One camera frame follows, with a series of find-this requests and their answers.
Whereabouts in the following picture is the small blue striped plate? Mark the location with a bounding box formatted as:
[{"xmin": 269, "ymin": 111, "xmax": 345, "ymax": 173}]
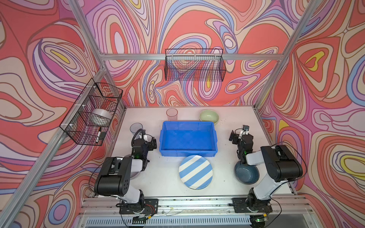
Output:
[{"xmin": 179, "ymin": 155, "xmax": 213, "ymax": 190}]

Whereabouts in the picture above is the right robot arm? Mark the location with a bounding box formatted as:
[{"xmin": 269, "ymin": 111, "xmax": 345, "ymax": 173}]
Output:
[{"xmin": 229, "ymin": 129, "xmax": 303, "ymax": 212}]

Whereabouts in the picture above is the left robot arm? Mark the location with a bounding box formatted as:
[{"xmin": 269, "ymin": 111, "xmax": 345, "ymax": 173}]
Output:
[{"xmin": 94, "ymin": 136, "xmax": 157, "ymax": 208}]

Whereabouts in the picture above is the blue plastic bin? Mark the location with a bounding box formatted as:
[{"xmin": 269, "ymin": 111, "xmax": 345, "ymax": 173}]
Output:
[{"xmin": 159, "ymin": 121, "xmax": 218, "ymax": 157}]

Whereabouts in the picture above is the blue-grey translucent cup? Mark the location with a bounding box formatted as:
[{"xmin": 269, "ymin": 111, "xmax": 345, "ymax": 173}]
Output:
[{"xmin": 130, "ymin": 123, "xmax": 143, "ymax": 134}]

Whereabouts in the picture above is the grey lilac bowl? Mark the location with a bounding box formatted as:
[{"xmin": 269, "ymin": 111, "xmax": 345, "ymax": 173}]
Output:
[{"xmin": 124, "ymin": 156, "xmax": 143, "ymax": 179}]

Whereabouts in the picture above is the dark blue bowl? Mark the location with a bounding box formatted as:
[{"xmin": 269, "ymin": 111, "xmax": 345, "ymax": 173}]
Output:
[{"xmin": 234, "ymin": 161, "xmax": 259, "ymax": 185}]

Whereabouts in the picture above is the black marker pen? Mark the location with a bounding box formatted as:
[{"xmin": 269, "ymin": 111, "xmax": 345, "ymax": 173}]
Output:
[{"xmin": 96, "ymin": 127, "xmax": 102, "ymax": 143}]

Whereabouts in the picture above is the light green bowl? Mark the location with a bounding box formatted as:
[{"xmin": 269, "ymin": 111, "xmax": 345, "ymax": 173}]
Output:
[{"xmin": 199, "ymin": 109, "xmax": 220, "ymax": 124}]

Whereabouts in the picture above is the pink translucent cup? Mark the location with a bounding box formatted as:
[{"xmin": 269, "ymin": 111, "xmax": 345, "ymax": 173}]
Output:
[{"xmin": 166, "ymin": 108, "xmax": 178, "ymax": 121}]

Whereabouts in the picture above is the white tape roll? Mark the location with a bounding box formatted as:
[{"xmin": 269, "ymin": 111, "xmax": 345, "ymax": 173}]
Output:
[{"xmin": 90, "ymin": 108, "xmax": 112, "ymax": 127}]

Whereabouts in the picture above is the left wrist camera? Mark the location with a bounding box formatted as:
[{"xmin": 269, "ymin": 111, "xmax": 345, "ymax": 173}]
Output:
[{"xmin": 144, "ymin": 134, "xmax": 152, "ymax": 142}]

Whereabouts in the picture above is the black wire basket on left wall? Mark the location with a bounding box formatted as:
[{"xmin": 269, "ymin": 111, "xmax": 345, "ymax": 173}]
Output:
[{"xmin": 60, "ymin": 79, "xmax": 123, "ymax": 146}]

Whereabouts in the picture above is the black wire basket on wall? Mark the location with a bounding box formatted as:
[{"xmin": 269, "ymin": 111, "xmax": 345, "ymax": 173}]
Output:
[
  {"xmin": 164, "ymin": 47, "xmax": 226, "ymax": 82},
  {"xmin": 60, "ymin": 79, "xmax": 123, "ymax": 146}
]

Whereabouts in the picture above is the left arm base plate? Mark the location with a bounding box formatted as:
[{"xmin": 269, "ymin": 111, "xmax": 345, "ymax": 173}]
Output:
[{"xmin": 118, "ymin": 198, "xmax": 159, "ymax": 216}]

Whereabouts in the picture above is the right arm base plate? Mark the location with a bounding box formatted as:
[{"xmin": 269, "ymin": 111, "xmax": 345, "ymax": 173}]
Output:
[{"xmin": 229, "ymin": 198, "xmax": 273, "ymax": 214}]

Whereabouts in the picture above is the aluminium front rail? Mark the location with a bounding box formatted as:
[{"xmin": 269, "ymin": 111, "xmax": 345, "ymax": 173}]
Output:
[{"xmin": 80, "ymin": 195, "xmax": 315, "ymax": 216}]

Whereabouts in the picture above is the black wire basket on back wall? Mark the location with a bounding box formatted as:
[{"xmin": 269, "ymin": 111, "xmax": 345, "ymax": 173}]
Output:
[{"xmin": 164, "ymin": 47, "xmax": 226, "ymax": 82}]

